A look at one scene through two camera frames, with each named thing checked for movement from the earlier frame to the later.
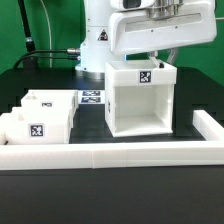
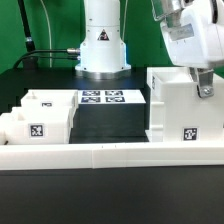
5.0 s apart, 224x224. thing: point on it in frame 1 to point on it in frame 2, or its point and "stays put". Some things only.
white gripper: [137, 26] to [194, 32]
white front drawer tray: [36, 126] stays put
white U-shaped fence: [121, 155] stays put
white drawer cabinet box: [139, 97] to [178, 113]
